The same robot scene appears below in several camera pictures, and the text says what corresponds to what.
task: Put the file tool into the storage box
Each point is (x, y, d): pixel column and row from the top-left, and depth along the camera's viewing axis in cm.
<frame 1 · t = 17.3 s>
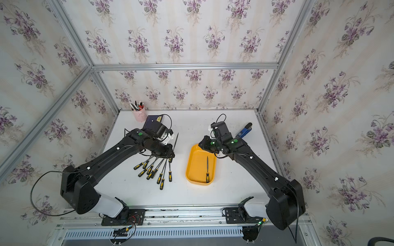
left hand: (175, 156, 77), fingers closed
right hand: (200, 145, 78), fingers closed
yellow plastic storage tray: (197, 159, 93), point 2 cm above the table
pink pen cup: (139, 113, 109), point 9 cm above the table
blue black stapler: (246, 129, 106), point 4 cm above the table
file tool moved: (207, 173, 88), on the table
file tool moved 2: (171, 160, 78), point 16 cm above the table
file tool moved 3: (170, 172, 90), on the table
file tool moved 4: (162, 181, 86), on the table

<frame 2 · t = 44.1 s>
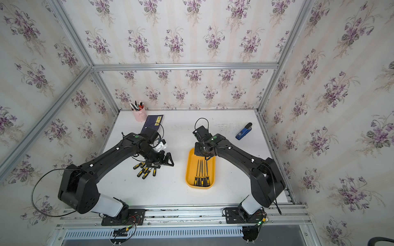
left hand: (168, 166, 79), fingers open
right hand: (199, 151, 85), fingers closed
file tool moved 2: (204, 178, 87), on the table
file tool moved 3: (199, 178, 87), on the table
file tool moved 4: (195, 178, 88), on the table
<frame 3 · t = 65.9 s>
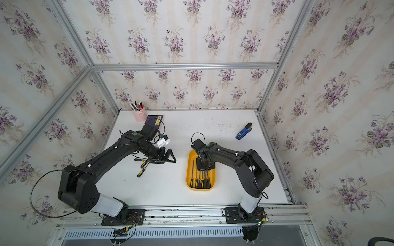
left hand: (170, 161, 77), fingers open
right hand: (203, 168, 89), fingers closed
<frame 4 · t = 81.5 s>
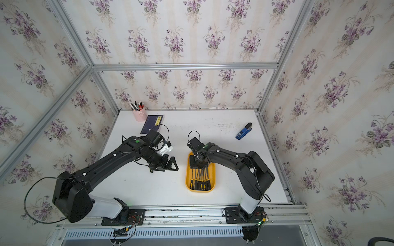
left hand: (172, 170, 74), fingers open
right hand: (193, 166, 87), fingers closed
